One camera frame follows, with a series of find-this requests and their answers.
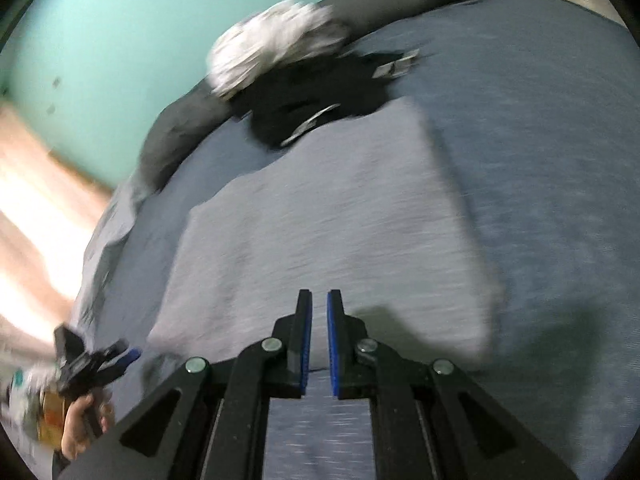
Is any black garment with white trim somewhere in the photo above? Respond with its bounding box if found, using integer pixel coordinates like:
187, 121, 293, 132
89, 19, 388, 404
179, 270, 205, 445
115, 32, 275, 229
230, 49, 421, 150

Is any grey knit sweater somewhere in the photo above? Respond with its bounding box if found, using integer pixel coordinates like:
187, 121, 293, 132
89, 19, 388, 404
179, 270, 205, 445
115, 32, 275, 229
149, 96, 506, 373

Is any dark grey duvet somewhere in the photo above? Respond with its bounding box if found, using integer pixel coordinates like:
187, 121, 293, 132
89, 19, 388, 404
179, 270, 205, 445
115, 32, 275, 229
137, 0, 526, 193

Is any blue patterned bed blanket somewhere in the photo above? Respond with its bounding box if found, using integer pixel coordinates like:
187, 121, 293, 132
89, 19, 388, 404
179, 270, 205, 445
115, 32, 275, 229
70, 0, 640, 480

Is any light grey bed sheet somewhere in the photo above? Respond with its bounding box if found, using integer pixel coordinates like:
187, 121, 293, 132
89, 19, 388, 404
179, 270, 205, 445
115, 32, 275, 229
70, 175, 146, 331

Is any clear plastic bag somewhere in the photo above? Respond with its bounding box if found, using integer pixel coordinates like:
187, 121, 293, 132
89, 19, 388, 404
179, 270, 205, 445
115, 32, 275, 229
5, 365, 66, 446

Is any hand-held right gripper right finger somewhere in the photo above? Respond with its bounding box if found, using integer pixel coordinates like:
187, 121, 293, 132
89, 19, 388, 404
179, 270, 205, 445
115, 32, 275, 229
327, 290, 579, 480

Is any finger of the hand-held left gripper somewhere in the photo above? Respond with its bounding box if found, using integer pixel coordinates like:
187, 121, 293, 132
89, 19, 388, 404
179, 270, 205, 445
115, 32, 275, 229
99, 339, 142, 377

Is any person's left hand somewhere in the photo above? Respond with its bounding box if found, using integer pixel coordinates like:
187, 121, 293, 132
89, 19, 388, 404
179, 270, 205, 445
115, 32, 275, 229
60, 394, 114, 461

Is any white crumpled garment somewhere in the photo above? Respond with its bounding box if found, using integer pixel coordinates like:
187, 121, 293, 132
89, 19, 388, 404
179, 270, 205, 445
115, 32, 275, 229
206, 0, 351, 101

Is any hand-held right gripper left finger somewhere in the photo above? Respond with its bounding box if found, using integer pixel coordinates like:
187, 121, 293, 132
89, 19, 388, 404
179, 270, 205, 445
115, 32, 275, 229
60, 290, 313, 480

